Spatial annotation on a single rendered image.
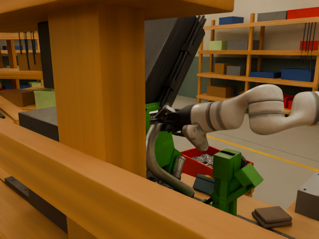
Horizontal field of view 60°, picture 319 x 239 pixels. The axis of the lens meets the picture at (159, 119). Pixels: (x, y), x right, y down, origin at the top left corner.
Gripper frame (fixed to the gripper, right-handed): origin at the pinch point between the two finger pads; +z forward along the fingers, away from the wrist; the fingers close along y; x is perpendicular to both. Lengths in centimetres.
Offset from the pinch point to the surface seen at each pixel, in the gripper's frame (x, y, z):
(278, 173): -120, -260, 75
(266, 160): -147, -276, 101
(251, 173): 6.3, -16.5, -21.8
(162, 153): 2.4, -12.4, 7.5
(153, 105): -8.5, -0.8, 7.4
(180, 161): 2.1, -18.2, 4.2
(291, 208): -4, -64, -15
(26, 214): 33, 0, 49
